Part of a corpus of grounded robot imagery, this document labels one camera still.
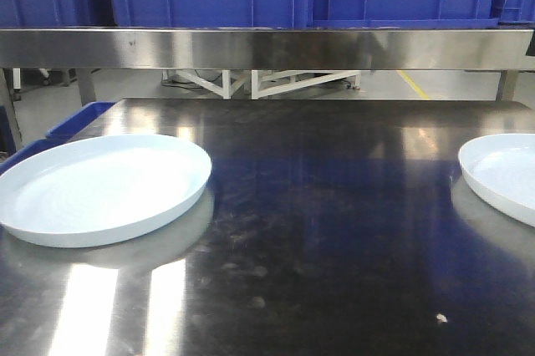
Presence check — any light blue plate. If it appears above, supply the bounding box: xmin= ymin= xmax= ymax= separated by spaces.
xmin=1 ymin=134 xmax=212 ymax=248
xmin=457 ymin=133 xmax=534 ymax=226

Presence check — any blue bin beside table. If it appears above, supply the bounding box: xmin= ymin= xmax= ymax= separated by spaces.
xmin=1 ymin=101 xmax=115 ymax=173

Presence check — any white metal frame stand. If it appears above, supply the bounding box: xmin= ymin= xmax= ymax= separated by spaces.
xmin=160 ymin=69 xmax=362 ymax=99

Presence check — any stainless steel shelf rail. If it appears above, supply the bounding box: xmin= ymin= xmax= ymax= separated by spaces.
xmin=1 ymin=28 xmax=534 ymax=71

